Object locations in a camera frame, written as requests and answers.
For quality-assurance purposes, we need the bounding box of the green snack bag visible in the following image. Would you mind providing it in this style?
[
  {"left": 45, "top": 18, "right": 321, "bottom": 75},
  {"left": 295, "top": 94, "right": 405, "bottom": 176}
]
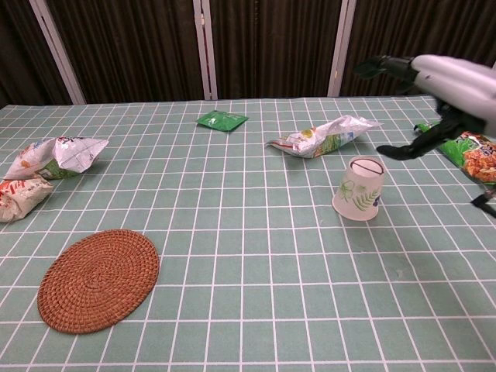
[{"left": 412, "top": 122, "right": 496, "bottom": 186}]

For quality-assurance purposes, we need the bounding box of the white screen frame post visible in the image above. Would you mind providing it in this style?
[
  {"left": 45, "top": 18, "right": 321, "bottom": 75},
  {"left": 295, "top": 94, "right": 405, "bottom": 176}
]
[
  {"left": 327, "top": 0, "right": 357, "bottom": 98},
  {"left": 192, "top": 0, "right": 219, "bottom": 101},
  {"left": 29, "top": 0, "right": 87, "bottom": 105}
]

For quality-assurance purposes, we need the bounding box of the green grid tablecloth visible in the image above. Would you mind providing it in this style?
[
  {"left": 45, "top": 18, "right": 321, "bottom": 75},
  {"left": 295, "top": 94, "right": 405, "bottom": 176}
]
[{"left": 0, "top": 92, "right": 496, "bottom": 372}]

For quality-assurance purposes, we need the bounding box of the white paper cup leaf print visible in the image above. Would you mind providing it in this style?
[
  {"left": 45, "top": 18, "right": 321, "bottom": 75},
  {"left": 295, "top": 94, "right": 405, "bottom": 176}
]
[{"left": 332, "top": 156, "right": 385, "bottom": 221}]

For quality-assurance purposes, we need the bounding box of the round woven rattan coaster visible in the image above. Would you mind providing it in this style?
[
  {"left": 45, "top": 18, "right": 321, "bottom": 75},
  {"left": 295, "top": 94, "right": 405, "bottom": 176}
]
[{"left": 36, "top": 229, "right": 160, "bottom": 335}]

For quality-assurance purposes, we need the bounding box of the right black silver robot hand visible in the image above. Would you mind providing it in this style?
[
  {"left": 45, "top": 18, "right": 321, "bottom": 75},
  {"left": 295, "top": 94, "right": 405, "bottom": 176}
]
[{"left": 353, "top": 53, "right": 496, "bottom": 162}]

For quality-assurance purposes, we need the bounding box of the small green sachet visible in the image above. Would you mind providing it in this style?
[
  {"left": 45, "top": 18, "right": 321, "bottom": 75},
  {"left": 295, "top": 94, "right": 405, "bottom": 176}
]
[{"left": 195, "top": 109, "right": 249, "bottom": 133}]

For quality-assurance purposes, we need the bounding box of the white green crumpled snack wrapper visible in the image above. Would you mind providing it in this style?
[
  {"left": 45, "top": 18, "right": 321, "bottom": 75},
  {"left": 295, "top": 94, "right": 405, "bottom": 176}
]
[{"left": 264, "top": 115, "right": 384, "bottom": 160}]

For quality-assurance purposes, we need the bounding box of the orange white crumpled snack bag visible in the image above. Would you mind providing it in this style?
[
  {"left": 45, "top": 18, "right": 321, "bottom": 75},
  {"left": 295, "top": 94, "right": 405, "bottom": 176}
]
[{"left": 0, "top": 174, "right": 55, "bottom": 223}]

